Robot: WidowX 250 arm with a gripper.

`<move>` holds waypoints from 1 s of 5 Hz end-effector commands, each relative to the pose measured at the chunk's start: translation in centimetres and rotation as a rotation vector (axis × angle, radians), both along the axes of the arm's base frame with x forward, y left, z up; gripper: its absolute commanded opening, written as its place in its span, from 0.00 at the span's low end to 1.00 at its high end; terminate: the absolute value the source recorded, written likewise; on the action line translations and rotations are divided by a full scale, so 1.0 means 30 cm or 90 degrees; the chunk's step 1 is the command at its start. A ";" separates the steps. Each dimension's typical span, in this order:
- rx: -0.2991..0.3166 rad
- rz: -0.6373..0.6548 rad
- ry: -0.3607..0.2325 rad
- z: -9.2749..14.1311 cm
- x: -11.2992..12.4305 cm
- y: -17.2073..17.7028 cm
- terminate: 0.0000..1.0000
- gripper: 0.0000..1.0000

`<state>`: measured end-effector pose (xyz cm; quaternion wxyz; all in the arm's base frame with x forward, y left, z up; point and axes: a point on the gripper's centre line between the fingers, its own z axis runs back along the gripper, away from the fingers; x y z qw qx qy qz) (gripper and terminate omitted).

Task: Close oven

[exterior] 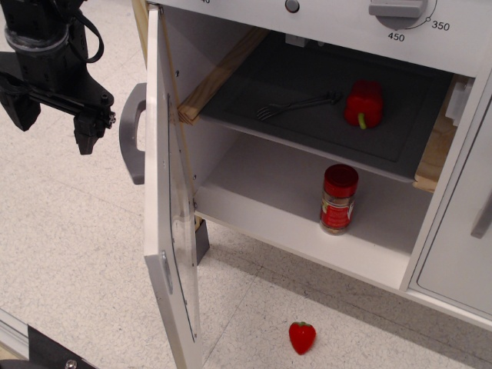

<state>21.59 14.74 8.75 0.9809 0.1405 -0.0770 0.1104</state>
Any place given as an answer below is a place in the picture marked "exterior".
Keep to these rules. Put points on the white side cabinet door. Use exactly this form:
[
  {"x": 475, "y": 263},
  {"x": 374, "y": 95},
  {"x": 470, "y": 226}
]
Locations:
[{"x": 455, "y": 267}]

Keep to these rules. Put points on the grey metal fork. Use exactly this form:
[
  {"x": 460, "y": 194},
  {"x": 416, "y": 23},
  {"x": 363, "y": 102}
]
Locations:
[{"x": 271, "y": 110}]

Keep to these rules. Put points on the white toy oven cabinet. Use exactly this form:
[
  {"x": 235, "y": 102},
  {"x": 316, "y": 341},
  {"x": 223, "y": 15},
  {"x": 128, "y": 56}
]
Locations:
[{"x": 272, "y": 191}]

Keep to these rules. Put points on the dark grey oven tray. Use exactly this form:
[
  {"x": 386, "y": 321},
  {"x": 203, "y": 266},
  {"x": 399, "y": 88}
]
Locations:
[{"x": 296, "y": 96}]

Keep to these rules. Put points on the grey oven door handle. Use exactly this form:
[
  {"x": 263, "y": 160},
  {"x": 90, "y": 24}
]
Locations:
[{"x": 133, "y": 158}]

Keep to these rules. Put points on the red spice jar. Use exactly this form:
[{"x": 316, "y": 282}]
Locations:
[{"x": 337, "y": 202}]

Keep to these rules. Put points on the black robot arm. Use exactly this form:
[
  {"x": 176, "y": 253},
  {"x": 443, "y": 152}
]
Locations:
[{"x": 44, "y": 17}]

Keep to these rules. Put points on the red toy bell pepper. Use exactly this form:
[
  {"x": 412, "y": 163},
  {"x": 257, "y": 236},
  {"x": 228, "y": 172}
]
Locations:
[{"x": 364, "y": 104}]

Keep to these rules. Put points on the grey oven temperature knob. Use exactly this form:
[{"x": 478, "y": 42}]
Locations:
[{"x": 398, "y": 8}]

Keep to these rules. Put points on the grey oven foot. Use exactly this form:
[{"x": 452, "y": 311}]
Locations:
[{"x": 202, "y": 241}]

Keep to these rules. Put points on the red toy strawberry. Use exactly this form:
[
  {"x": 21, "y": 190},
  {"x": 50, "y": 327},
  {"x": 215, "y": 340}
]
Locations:
[{"x": 302, "y": 336}]

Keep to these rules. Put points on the grey cabinet door handle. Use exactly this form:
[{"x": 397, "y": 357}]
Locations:
[{"x": 483, "y": 219}]

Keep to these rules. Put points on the white oven door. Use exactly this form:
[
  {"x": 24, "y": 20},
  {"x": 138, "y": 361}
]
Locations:
[{"x": 170, "y": 241}]

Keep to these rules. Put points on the grey round oven button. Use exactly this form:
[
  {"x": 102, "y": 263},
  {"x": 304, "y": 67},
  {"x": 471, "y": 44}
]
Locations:
[{"x": 292, "y": 6}]

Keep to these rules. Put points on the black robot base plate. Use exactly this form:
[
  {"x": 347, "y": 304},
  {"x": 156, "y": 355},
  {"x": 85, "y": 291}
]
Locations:
[{"x": 45, "y": 353}]

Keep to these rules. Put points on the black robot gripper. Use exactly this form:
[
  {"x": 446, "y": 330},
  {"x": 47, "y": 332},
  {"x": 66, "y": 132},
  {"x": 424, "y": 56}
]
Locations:
[{"x": 53, "y": 71}]

